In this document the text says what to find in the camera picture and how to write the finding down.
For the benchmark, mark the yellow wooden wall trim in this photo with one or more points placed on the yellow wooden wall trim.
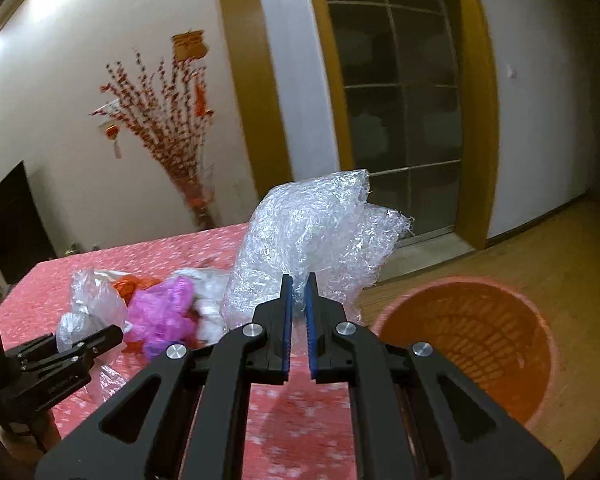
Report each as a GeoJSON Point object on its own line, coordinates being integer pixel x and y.
{"type": "Point", "coordinates": [245, 60]}

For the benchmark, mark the white plastic bag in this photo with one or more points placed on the white plastic bag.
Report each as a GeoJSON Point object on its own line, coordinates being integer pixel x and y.
{"type": "Point", "coordinates": [207, 305]}

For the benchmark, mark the clear plastic bag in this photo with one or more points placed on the clear plastic bag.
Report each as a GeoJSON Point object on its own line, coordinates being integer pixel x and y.
{"type": "Point", "coordinates": [92, 300]}
{"type": "Point", "coordinates": [310, 240]}

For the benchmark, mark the orange plastic basket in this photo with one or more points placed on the orange plastic basket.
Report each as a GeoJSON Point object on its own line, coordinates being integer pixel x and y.
{"type": "Point", "coordinates": [470, 340]}

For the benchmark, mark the glass sliding door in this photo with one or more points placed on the glass sliding door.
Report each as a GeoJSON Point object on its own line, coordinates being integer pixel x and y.
{"type": "Point", "coordinates": [400, 110]}

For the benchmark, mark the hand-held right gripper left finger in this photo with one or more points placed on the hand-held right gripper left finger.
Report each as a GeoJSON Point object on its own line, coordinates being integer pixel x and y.
{"type": "Point", "coordinates": [286, 327]}

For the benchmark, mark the red floral tablecloth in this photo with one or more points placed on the red floral tablecloth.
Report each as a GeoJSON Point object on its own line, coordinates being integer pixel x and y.
{"type": "Point", "coordinates": [45, 285]}

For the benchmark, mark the red blossom branches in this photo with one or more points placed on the red blossom branches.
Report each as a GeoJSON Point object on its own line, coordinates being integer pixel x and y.
{"type": "Point", "coordinates": [165, 125]}

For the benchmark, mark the black television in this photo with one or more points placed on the black television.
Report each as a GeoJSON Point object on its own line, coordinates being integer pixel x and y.
{"type": "Point", "coordinates": [15, 225]}

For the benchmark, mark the orange plastic bag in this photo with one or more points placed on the orange plastic bag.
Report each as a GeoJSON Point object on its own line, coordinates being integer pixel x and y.
{"type": "Point", "coordinates": [130, 287]}

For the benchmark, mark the glass vase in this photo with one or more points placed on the glass vase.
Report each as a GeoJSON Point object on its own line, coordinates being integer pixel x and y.
{"type": "Point", "coordinates": [200, 205]}

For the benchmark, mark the white light switch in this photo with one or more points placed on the white light switch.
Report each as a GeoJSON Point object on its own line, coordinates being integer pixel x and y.
{"type": "Point", "coordinates": [513, 71]}

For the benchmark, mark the crumpled clear plastic sheet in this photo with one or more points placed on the crumpled clear plastic sheet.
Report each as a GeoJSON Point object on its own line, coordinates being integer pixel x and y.
{"type": "Point", "coordinates": [111, 380]}

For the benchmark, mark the pink plastic bag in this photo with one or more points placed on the pink plastic bag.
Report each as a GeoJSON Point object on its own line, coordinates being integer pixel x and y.
{"type": "Point", "coordinates": [162, 315]}

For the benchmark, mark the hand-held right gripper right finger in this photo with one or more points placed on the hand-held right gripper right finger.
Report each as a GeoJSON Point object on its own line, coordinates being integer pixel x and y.
{"type": "Point", "coordinates": [310, 330]}

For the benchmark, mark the yellow wooden door frame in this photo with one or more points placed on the yellow wooden door frame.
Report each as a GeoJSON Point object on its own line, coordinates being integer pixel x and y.
{"type": "Point", "coordinates": [480, 110]}

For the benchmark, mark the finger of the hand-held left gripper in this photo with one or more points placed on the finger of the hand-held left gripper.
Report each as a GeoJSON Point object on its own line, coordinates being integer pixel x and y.
{"type": "Point", "coordinates": [102, 339]}
{"type": "Point", "coordinates": [32, 346]}

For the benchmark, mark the gold wall decoration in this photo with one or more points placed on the gold wall decoration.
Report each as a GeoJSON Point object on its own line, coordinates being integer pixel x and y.
{"type": "Point", "coordinates": [190, 46]}

